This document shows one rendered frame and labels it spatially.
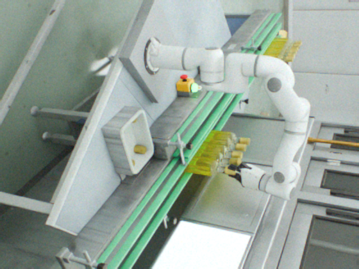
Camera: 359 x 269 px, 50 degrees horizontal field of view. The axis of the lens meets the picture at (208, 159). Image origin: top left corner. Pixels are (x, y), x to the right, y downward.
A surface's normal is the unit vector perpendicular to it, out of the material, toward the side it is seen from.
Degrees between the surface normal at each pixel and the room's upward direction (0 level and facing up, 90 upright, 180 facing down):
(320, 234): 90
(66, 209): 0
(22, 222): 90
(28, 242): 90
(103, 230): 90
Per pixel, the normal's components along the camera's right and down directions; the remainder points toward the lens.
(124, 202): -0.12, -0.79
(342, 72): -0.37, 0.59
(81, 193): 0.92, 0.14
